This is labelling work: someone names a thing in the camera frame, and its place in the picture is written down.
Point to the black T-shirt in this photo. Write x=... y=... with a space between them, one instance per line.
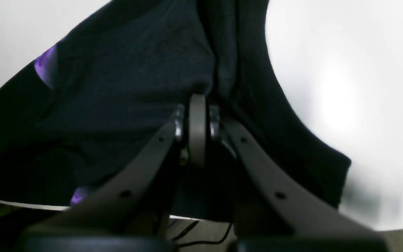
x=73 y=118

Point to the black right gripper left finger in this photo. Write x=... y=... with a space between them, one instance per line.
x=127 y=214

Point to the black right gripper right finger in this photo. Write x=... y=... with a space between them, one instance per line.
x=272 y=212

